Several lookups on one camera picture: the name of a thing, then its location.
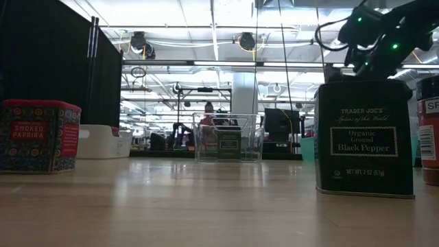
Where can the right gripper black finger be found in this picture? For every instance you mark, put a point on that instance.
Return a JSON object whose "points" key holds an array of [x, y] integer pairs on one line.
{"points": [[334, 73]]}

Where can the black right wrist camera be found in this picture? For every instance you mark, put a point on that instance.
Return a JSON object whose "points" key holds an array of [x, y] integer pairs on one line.
{"points": [[360, 25]]}

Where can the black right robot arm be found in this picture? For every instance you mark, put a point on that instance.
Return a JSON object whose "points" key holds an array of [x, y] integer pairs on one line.
{"points": [[422, 20]]}

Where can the white building column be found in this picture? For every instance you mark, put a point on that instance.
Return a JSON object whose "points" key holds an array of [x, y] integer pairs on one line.
{"points": [[244, 96]]}

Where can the long ceiling light bar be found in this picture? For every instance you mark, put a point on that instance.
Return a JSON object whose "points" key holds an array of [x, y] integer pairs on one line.
{"points": [[223, 63]]}

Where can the black metal background rig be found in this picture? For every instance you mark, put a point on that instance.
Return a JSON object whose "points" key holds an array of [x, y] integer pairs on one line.
{"points": [[205, 90]]}

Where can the black monitor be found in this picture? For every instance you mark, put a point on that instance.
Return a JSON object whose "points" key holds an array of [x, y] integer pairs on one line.
{"points": [[279, 125]]}

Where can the black pepper tin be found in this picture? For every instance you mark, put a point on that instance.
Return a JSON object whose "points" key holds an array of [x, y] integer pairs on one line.
{"points": [[363, 137], [229, 145]]}

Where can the orange spice jar black lid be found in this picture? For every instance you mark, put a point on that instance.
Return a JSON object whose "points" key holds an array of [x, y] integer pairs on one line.
{"points": [[428, 144]]}

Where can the clear plastic bin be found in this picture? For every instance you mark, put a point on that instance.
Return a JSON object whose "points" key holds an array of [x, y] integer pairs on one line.
{"points": [[205, 154]]}

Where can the black curtain partition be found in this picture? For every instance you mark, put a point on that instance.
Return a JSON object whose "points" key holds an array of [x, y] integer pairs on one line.
{"points": [[44, 51]]}

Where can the person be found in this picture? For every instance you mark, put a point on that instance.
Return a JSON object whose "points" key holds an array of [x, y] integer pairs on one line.
{"points": [[209, 108]]}

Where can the white plastic bin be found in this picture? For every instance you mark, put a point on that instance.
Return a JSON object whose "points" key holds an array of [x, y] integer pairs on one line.
{"points": [[99, 144]]}

